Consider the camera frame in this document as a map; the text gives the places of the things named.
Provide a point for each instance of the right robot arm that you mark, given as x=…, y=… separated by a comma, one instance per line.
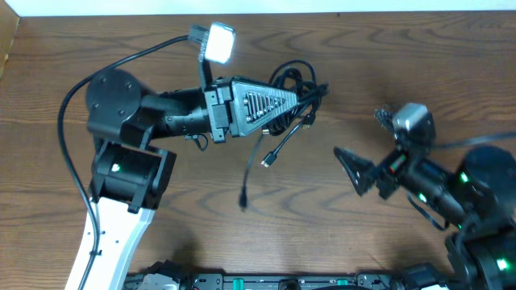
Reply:
x=478, y=198

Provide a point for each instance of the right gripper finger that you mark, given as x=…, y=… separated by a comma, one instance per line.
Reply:
x=362, y=172
x=385, y=118

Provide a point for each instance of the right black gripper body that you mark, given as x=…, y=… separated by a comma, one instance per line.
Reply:
x=384, y=173

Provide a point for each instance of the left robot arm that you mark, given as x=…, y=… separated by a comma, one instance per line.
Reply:
x=130, y=175

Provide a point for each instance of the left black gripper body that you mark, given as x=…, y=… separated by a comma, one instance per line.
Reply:
x=218, y=111

